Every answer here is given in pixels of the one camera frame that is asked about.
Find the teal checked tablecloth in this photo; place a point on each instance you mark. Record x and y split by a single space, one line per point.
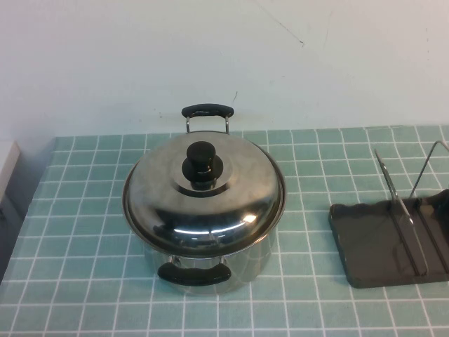
70 281

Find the black lid rack tray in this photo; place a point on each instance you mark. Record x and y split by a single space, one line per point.
368 238

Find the beige side cabinet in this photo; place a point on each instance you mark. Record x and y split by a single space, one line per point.
8 165

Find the stainless steel lid black knob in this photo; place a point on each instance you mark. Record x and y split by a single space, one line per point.
158 196

